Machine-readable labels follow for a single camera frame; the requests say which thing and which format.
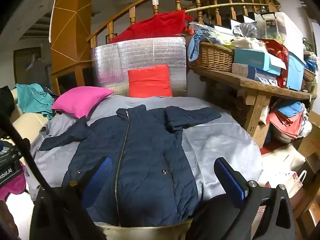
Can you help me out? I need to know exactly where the red blanket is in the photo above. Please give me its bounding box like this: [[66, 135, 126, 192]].
[[109, 10, 194, 44]]

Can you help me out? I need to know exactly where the navy padded jacket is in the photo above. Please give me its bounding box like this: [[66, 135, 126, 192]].
[[39, 104, 222, 228]]

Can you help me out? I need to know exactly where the grey bed sheet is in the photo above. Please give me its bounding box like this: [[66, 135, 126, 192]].
[[25, 95, 263, 228]]

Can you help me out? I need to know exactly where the silver foil insulation mat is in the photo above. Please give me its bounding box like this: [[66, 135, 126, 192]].
[[90, 36, 188, 97]]

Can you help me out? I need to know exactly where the black garment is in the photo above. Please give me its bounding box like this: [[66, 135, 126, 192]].
[[0, 86, 16, 116]]

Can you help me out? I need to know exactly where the small wicker basket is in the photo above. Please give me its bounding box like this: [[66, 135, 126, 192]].
[[303, 68, 317, 82]]

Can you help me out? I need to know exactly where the teal garment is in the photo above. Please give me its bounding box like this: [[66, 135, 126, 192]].
[[15, 83, 59, 119]]

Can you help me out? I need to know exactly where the cardboard box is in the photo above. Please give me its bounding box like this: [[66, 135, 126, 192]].
[[250, 122, 270, 148]]

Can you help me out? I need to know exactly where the white patterned box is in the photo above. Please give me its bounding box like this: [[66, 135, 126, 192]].
[[231, 62, 279, 87]]

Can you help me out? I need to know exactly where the magenta cloth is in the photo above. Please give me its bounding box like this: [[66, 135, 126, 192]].
[[0, 162, 27, 202]]

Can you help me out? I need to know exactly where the red cushion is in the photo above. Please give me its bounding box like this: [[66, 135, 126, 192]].
[[127, 64, 173, 98]]

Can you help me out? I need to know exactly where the wooden stair railing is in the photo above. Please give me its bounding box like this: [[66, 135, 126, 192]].
[[86, 0, 280, 48]]

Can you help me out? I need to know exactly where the light blue storage box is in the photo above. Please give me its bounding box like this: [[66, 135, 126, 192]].
[[286, 52, 306, 92]]

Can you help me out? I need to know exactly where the golden wooden column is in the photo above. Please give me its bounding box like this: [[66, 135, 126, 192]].
[[49, 0, 94, 97]]

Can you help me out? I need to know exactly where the red gift box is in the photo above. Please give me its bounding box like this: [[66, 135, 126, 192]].
[[257, 39, 289, 88]]

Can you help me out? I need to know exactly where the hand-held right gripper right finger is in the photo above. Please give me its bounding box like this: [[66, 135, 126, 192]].
[[214, 157, 297, 240]]

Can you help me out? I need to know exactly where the blue folded cloth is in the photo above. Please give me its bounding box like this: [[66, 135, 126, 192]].
[[275, 101, 304, 117]]

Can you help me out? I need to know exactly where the pink pillow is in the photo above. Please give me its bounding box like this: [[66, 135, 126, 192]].
[[51, 86, 115, 119]]

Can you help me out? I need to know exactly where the white plastic bag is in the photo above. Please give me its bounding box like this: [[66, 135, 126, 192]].
[[231, 37, 268, 53]]

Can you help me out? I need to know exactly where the clear plastic bag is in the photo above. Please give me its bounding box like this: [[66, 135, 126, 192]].
[[233, 22, 258, 39]]

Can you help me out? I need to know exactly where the cream leather sofa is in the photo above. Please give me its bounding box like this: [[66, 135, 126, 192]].
[[10, 87, 54, 170]]

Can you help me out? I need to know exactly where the large wicker basket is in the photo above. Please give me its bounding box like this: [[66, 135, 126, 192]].
[[188, 42, 235, 73]]

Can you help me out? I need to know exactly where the clear plastic storage bin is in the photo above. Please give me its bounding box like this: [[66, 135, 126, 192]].
[[255, 12, 305, 55]]

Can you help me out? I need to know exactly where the teal shoe box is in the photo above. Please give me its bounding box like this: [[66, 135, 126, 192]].
[[233, 48, 287, 76]]

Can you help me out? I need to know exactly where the black cable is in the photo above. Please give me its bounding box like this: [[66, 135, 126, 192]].
[[0, 106, 58, 198]]

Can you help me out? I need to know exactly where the white shopping bag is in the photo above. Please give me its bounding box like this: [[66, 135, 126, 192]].
[[269, 170, 307, 198]]

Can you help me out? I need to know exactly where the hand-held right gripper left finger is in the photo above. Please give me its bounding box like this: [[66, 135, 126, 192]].
[[30, 156, 113, 240]]

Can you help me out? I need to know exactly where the stack of pink cloths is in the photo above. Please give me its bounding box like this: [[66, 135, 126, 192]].
[[266, 110, 304, 139]]

